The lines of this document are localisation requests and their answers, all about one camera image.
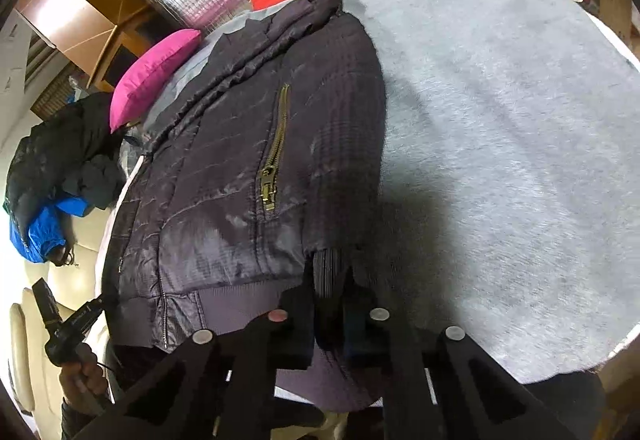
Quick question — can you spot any cream leather sofa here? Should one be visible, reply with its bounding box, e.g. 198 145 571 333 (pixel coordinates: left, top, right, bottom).
0 210 116 421

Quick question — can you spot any black puffer jacket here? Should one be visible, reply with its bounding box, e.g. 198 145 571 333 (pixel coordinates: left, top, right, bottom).
2 95 126 241

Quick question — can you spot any person's left hand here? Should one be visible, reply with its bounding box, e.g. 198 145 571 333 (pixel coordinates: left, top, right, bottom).
60 350 108 413

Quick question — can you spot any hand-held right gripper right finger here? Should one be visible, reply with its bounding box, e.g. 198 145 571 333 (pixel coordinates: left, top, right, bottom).
342 267 568 440

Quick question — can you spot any person's left forearm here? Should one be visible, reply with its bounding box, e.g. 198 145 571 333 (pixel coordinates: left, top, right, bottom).
60 397 121 440

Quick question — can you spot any white sheet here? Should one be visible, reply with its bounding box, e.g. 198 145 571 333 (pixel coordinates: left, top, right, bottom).
102 0 640 371

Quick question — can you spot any blue jacket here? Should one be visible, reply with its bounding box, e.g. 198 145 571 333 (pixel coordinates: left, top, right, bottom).
10 197 93 263

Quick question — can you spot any dark purple quilted jacket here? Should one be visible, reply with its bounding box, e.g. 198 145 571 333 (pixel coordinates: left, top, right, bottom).
102 0 388 416

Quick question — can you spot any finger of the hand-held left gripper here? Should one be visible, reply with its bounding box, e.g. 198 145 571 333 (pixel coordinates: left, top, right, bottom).
32 280 63 327
75 296 107 328

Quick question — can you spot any grey blanket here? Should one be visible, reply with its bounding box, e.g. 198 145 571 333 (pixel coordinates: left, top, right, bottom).
145 0 640 386

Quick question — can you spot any brown wooden cabinet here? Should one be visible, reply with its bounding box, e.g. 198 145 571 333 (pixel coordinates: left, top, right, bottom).
15 0 166 94

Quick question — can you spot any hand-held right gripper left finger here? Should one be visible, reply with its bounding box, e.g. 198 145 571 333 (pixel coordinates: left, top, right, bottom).
107 283 326 440

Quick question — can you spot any pink pillow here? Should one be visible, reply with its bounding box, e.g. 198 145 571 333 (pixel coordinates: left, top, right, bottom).
109 28 202 133

